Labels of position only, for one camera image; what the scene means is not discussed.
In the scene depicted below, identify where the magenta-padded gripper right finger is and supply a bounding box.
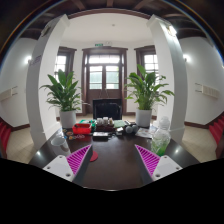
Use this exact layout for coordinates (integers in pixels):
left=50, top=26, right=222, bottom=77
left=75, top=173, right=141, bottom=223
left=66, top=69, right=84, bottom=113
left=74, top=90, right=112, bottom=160
left=134, top=144, right=183, bottom=186

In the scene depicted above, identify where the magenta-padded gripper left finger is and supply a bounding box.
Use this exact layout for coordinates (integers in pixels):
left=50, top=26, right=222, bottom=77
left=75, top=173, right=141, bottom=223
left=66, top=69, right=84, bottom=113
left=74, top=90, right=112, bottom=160
left=42, top=144, right=94, bottom=187

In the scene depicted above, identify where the clear bottle with green label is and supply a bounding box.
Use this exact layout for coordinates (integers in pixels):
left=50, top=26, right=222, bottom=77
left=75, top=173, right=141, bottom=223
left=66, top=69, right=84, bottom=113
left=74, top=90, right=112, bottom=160
left=150, top=116, right=173, bottom=158

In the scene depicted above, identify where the white ceramic mug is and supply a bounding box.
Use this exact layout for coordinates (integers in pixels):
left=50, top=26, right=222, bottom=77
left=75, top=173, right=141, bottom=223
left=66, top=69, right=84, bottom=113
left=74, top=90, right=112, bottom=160
left=49, top=135, right=72, bottom=157

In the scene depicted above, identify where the flat round red coaster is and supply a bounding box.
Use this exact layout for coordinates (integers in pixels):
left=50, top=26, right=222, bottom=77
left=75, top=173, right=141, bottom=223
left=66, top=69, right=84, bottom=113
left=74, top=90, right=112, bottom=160
left=89, top=149, right=100, bottom=163

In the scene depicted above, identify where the printed paper brochure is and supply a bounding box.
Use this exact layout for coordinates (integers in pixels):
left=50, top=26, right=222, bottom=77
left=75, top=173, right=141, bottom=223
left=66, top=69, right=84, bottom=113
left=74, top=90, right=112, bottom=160
left=134, top=125, right=158, bottom=140

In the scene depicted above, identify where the red box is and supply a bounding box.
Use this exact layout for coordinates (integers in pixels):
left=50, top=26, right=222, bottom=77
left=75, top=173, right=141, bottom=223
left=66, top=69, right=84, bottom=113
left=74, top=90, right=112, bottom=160
left=71, top=122, right=93, bottom=136

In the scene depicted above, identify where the grey round headset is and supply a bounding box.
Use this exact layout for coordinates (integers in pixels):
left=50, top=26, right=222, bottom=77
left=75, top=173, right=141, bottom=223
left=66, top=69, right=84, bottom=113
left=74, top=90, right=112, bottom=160
left=124, top=123, right=140, bottom=135

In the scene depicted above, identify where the flat black device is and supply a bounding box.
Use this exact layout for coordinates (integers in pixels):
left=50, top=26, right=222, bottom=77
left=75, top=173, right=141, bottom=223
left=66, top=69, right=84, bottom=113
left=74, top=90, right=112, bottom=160
left=92, top=131, right=110, bottom=141

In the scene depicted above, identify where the tray with small jars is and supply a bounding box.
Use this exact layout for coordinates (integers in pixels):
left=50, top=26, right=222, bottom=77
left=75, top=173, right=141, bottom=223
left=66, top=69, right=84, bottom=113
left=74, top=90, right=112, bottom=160
left=95, top=116, right=116, bottom=132

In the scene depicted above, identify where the green book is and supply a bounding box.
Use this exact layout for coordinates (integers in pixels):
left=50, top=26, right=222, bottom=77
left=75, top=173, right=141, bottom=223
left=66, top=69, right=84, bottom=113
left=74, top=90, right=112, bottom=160
left=113, top=119, right=127, bottom=129

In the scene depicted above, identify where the potted leafy plant, white pot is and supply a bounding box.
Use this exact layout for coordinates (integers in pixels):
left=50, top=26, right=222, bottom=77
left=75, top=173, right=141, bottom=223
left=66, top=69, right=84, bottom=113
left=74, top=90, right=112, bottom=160
left=123, top=63, right=175, bottom=128
left=39, top=69, right=84, bottom=129

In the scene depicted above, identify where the dark wooden glazed door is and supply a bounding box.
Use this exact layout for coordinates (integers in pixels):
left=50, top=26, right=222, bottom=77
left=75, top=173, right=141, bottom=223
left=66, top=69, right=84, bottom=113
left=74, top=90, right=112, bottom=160
left=81, top=46, right=129, bottom=116

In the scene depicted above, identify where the dark-framed window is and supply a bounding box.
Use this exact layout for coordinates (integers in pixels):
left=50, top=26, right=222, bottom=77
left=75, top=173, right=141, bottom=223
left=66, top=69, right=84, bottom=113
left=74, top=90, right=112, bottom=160
left=54, top=46, right=78, bottom=80
left=134, top=44, right=159, bottom=75

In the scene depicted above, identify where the white wall radiator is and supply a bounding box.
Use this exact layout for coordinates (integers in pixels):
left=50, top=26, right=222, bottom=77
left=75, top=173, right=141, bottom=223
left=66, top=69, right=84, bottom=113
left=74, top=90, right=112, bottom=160
left=194, top=82, right=221, bottom=99
left=0, top=85, right=19, bottom=102

